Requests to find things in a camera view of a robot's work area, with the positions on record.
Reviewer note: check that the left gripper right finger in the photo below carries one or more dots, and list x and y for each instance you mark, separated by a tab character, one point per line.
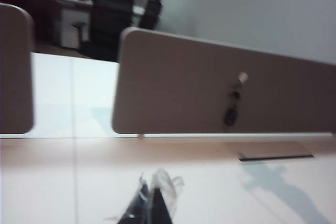
160	208

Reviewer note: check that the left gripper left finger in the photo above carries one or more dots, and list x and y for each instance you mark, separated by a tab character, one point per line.
137	208

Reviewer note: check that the key bunch with black fob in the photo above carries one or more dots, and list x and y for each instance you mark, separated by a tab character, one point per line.
231	115

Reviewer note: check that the wide brown desk divider panel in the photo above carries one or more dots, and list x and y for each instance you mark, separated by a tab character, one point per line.
170	85

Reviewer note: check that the narrow brown desk divider panel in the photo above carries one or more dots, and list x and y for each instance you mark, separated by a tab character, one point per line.
15	72

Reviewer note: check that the black mesh office chair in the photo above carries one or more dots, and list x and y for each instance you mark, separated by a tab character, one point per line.
110	22

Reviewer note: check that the black office chair without occupant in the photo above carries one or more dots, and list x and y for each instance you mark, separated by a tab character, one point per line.
152	9

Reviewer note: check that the background office desk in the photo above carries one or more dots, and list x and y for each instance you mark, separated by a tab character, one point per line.
63	6

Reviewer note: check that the white panel support bracket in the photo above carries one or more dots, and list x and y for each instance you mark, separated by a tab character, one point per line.
141	136

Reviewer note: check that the white rail under panel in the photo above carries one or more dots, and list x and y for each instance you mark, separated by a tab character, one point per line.
236	135

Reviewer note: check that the white adhesive wall hook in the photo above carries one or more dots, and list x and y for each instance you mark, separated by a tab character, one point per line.
243	77

